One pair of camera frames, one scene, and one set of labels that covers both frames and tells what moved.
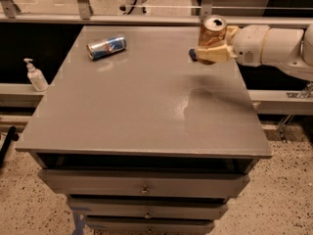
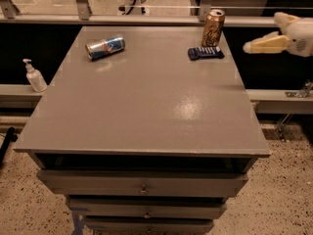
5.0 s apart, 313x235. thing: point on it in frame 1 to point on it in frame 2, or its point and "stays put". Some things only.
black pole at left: (10, 135) stays put
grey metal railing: (83, 15) stays put
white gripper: (250, 44) to (300, 38)
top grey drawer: (142, 182) stays put
